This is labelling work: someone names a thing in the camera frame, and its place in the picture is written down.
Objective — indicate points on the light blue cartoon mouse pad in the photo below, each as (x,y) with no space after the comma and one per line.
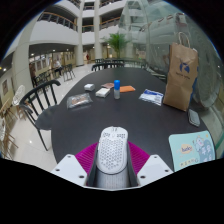
(191,150)

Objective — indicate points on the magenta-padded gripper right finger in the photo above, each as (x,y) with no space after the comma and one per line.
(154,168)

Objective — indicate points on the white rectangular box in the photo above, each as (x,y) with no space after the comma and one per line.
(102,92)

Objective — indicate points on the group of black chairs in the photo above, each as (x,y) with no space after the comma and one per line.
(68,70)

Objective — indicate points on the person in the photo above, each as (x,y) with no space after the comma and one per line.
(57,66)

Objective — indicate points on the light wooden chair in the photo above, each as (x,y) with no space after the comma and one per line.
(4,140)

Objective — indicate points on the black spindle-back chair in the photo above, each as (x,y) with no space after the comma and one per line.
(45,120)

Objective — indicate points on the small white box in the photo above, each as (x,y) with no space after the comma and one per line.
(89,87)

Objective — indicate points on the potted green palm plant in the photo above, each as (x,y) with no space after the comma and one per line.
(117,41)

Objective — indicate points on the row of black chairs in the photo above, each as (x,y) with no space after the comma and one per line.
(106,64)

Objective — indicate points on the brown flat packet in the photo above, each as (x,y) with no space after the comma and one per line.
(107,85)

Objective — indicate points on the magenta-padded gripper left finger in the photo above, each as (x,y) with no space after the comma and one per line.
(68,168)

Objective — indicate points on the orange flat cloth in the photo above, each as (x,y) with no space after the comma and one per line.
(127,89)

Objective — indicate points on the small blue-capped bottle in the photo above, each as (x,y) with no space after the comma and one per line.
(117,90)

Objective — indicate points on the white honeycomb computer mouse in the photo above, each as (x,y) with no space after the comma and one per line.
(112,150)

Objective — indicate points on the brown paper shopping bag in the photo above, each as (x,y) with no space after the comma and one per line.
(180,83)

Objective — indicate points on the white mesh chair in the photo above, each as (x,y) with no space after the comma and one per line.
(18,95)

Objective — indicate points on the clear plastic snack bag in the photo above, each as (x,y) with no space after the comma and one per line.
(79,100)

